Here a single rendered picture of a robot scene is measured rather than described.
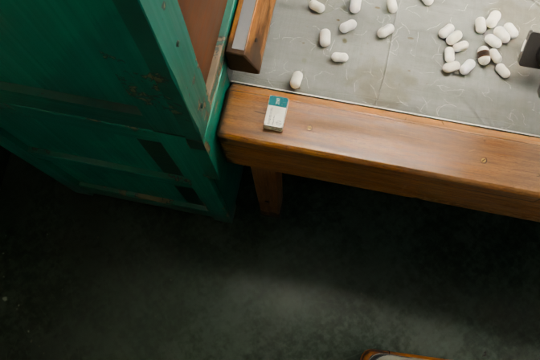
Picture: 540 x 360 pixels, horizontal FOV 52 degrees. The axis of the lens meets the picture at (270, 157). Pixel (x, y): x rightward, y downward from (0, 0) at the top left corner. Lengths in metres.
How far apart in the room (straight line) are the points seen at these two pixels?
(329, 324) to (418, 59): 0.90
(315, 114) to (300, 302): 0.82
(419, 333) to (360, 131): 0.88
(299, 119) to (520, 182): 0.40
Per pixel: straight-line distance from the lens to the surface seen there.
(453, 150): 1.04
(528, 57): 1.10
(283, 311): 1.71
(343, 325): 1.72
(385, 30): 1.11
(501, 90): 1.14
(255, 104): 1.03
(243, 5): 1.01
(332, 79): 1.07
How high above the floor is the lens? 1.71
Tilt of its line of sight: 73 degrees down
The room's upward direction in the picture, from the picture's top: 5 degrees counter-clockwise
